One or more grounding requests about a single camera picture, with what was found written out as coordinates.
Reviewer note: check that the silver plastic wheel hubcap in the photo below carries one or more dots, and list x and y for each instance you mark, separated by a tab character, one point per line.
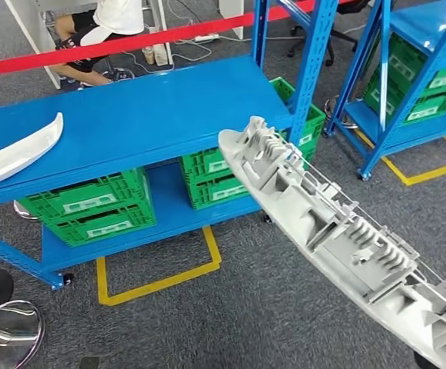
323	229

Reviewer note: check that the blue metal shelf rack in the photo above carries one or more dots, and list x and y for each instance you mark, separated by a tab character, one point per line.
131	117

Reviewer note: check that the white plastic trim part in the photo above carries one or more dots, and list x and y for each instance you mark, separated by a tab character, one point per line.
19	153

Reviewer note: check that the yellow floor tape outline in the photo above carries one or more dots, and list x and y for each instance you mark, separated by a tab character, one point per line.
419	178

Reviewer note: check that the chrome stanchion base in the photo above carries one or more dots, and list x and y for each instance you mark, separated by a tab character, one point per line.
330	109

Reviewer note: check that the black office chair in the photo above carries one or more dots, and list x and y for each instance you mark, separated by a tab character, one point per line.
351	6

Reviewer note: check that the white panel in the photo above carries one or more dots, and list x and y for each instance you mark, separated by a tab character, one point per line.
230	18

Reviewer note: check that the white power strip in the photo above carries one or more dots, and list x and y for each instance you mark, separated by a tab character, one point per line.
206	37

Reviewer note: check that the white bag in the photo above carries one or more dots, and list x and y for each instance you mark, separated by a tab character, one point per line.
160	55

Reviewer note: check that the drink cup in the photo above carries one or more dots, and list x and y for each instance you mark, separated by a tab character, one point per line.
149	56

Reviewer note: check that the chair wheel base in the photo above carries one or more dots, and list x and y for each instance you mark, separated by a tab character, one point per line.
119	75

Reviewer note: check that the long red barrier belt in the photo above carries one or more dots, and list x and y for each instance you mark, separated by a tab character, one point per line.
92	51

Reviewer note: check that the white desk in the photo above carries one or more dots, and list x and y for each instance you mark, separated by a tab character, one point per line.
30	35

